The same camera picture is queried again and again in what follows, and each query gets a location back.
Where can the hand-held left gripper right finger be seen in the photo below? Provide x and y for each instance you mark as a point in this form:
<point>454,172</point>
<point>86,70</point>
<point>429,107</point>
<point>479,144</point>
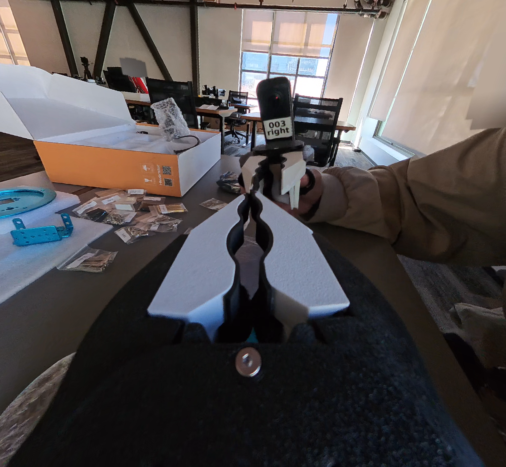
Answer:
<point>304,277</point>

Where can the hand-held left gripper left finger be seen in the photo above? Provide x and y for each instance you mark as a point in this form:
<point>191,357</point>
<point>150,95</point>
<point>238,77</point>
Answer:
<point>189,277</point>

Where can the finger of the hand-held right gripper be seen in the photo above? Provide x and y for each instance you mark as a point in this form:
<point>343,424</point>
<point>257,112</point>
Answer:
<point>293,176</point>
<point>248,174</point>

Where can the person's right forearm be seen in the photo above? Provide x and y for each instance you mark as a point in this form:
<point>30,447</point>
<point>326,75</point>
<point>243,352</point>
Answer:
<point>415,198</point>

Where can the dark grey desk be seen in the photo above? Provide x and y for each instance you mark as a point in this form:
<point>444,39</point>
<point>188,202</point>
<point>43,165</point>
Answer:
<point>79,316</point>

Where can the person's right hand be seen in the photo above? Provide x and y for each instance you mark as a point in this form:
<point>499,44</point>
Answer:
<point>316,202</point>

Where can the black foil bag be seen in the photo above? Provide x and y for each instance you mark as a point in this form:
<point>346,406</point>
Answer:
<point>229,183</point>

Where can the black swivel office chair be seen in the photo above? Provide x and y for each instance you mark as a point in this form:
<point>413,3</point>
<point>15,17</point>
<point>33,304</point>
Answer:
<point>237,99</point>

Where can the grid window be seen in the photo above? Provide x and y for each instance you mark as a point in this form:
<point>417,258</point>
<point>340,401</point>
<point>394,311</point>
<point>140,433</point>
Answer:
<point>288,67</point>

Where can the small labelled screw bag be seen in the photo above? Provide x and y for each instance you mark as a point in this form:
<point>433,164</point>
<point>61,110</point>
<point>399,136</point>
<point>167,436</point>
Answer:
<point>213,204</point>
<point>89,260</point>

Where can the black mesh office chair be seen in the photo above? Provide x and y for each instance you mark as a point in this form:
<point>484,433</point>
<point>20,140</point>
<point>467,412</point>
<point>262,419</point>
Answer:
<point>170,91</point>
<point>320,134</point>

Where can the wooden-top table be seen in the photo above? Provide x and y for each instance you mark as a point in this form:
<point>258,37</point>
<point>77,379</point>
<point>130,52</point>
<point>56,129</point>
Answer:
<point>340,123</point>
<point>213,110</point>

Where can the pile of small screw bags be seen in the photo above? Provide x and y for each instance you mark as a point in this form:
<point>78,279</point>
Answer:
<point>126,214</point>

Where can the bubble-wrapped black part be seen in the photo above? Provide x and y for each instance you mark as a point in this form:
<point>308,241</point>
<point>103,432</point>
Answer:
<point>170,117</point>

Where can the beige roller blind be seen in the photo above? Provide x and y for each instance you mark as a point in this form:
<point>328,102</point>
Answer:
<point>446,79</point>
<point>403,59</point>

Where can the orange and white cardboard box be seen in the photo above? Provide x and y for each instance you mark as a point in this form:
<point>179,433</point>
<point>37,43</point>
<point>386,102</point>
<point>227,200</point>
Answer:
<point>99,166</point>

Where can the white foam sheet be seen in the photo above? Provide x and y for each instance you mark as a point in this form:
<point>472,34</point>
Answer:
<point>31,265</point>

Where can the person's beige trousers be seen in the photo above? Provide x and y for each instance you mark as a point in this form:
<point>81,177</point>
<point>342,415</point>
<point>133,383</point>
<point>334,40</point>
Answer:
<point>482,328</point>

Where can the plastic-wrapped round bearing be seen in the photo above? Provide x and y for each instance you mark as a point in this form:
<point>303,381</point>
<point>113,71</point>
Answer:
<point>23,403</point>

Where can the blue metal U bracket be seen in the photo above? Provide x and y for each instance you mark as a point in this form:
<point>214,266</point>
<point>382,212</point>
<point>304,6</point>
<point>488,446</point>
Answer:
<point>35,233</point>

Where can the camera tripod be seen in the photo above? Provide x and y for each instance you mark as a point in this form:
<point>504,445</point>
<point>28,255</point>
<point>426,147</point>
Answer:
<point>85,67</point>

